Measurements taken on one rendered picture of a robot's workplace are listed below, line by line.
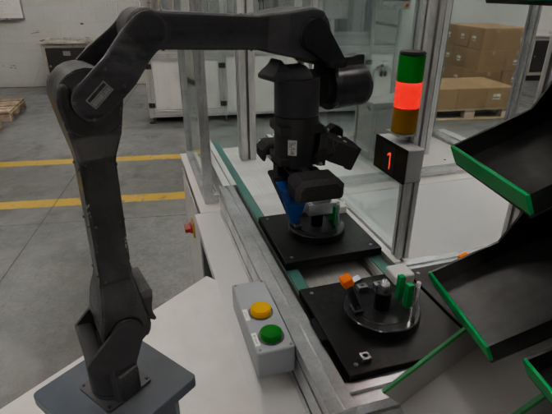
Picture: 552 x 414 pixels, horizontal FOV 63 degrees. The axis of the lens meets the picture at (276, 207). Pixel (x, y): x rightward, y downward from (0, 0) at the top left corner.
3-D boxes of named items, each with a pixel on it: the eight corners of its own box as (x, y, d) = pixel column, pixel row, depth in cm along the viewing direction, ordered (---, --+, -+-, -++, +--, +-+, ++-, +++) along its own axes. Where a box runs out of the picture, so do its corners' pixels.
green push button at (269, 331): (263, 349, 78) (263, 341, 77) (257, 334, 82) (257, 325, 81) (285, 345, 79) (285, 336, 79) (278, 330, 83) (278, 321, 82)
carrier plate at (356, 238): (286, 270, 101) (286, 263, 100) (258, 223, 121) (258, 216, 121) (381, 254, 107) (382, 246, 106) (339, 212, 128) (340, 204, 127)
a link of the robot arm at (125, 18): (74, 123, 40) (57, -9, 35) (59, 105, 46) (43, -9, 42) (332, 104, 54) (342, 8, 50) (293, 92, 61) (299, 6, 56)
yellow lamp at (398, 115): (398, 135, 88) (402, 111, 86) (385, 129, 93) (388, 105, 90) (420, 133, 90) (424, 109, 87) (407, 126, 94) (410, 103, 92)
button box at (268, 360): (257, 379, 79) (257, 353, 76) (232, 307, 97) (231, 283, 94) (295, 370, 81) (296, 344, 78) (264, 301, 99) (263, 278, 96)
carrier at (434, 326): (349, 385, 71) (355, 324, 66) (298, 297, 92) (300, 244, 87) (476, 353, 78) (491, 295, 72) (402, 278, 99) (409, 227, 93)
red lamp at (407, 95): (402, 110, 86) (405, 85, 84) (388, 104, 90) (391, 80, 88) (424, 108, 87) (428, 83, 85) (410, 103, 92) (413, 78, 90)
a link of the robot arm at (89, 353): (91, 383, 51) (80, 339, 48) (76, 336, 58) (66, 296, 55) (149, 360, 54) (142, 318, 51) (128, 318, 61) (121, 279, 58)
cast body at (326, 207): (308, 217, 108) (309, 190, 105) (301, 209, 112) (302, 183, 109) (340, 212, 111) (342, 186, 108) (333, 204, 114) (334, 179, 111)
